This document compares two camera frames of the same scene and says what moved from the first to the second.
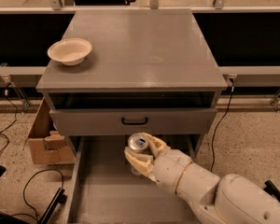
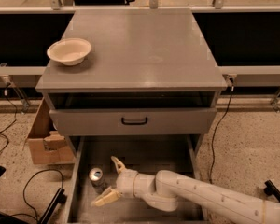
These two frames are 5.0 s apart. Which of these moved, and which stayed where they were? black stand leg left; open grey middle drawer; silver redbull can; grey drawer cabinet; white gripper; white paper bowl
Moved: white gripper; silver redbull can
Stayed: black stand leg left; white paper bowl; grey drawer cabinet; open grey middle drawer
